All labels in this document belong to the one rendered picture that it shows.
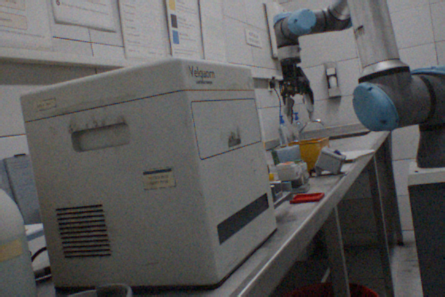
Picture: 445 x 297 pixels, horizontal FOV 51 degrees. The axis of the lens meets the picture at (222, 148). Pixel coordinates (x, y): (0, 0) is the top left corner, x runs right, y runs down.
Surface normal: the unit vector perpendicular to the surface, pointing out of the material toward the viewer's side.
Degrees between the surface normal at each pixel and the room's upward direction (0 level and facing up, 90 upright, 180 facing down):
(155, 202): 90
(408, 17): 90
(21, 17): 95
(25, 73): 90
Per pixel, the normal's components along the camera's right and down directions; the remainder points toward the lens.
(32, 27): 0.92, -0.05
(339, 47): -0.39, 0.11
